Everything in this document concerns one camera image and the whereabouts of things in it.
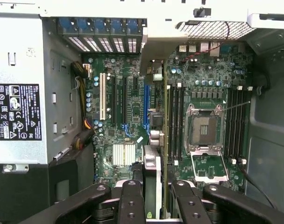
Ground CPU socket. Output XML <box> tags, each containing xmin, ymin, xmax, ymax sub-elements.
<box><xmin>185</xmin><ymin>103</ymin><xmax>226</xmax><ymax>153</ymax></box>

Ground open black PC case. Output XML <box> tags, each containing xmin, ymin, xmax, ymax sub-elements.
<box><xmin>0</xmin><ymin>0</ymin><xmax>284</xmax><ymax>224</ymax></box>

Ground silver socket cover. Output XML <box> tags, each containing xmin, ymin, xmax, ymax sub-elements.
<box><xmin>190</xmin><ymin>150</ymin><xmax>229</xmax><ymax>184</ymax></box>

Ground white expansion slot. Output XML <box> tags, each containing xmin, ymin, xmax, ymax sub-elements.
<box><xmin>99</xmin><ymin>72</ymin><xmax>107</xmax><ymax>121</ymax></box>

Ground thin metal locking lever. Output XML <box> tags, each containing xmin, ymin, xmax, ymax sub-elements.
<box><xmin>222</xmin><ymin>100</ymin><xmax>251</xmax><ymax>112</ymax></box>

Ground green motherboard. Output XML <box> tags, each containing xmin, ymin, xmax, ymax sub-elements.
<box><xmin>82</xmin><ymin>42</ymin><xmax>254</xmax><ymax>195</ymax></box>

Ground black plastic shroud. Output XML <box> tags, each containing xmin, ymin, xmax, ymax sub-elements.
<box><xmin>0</xmin><ymin>149</ymin><xmax>97</xmax><ymax>224</ymax></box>

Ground thin black data wire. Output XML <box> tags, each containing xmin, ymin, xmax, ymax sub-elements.
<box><xmin>237</xmin><ymin>162</ymin><xmax>277</xmax><ymax>210</ymax></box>

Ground long black expansion slot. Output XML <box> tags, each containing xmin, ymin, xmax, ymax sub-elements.
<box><xmin>122</xmin><ymin>75</ymin><xmax>128</xmax><ymax>126</ymax></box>
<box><xmin>111</xmin><ymin>75</ymin><xmax>117</xmax><ymax>119</ymax></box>

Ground silver chipset heatsink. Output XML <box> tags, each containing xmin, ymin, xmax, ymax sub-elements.
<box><xmin>112</xmin><ymin>143</ymin><xmax>136</xmax><ymax>168</ymax></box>

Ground blue expansion slot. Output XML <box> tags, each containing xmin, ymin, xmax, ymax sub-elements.
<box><xmin>144</xmin><ymin>84</ymin><xmax>151</xmax><ymax>131</ymax></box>

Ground yellow black power wire bundle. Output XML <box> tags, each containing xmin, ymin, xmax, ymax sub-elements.
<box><xmin>71</xmin><ymin>60</ymin><xmax>96</xmax><ymax>150</ymax></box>

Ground black RAM slot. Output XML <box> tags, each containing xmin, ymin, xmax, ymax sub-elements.
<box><xmin>182</xmin><ymin>83</ymin><xmax>187</xmax><ymax>165</ymax></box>
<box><xmin>167</xmin><ymin>83</ymin><xmax>173</xmax><ymax>165</ymax></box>
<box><xmin>243</xmin><ymin>85</ymin><xmax>250</xmax><ymax>164</ymax></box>
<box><xmin>177</xmin><ymin>83</ymin><xmax>183</xmax><ymax>165</ymax></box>
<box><xmin>172</xmin><ymin>83</ymin><xmax>178</xmax><ymax>165</ymax></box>
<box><xmin>238</xmin><ymin>85</ymin><xmax>244</xmax><ymax>164</ymax></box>
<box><xmin>233</xmin><ymin>85</ymin><xmax>239</xmax><ymax>164</ymax></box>
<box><xmin>227</xmin><ymin>85</ymin><xmax>234</xmax><ymax>164</ymax></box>

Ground silver power supply unit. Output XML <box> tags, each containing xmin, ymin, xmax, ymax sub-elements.
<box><xmin>0</xmin><ymin>9</ymin><xmax>84</xmax><ymax>164</ymax></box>

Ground blue slot retention clip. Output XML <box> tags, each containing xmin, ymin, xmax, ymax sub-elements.
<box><xmin>127</xmin><ymin>18</ymin><xmax>142</xmax><ymax>33</ymax></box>
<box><xmin>94</xmin><ymin>18</ymin><xmax>109</xmax><ymax>33</ymax></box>
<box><xmin>76</xmin><ymin>18</ymin><xmax>92</xmax><ymax>33</ymax></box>
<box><xmin>58</xmin><ymin>18</ymin><xmax>74</xmax><ymax>33</ymax></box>
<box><xmin>110</xmin><ymin>18</ymin><xmax>124</xmax><ymax>33</ymax></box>

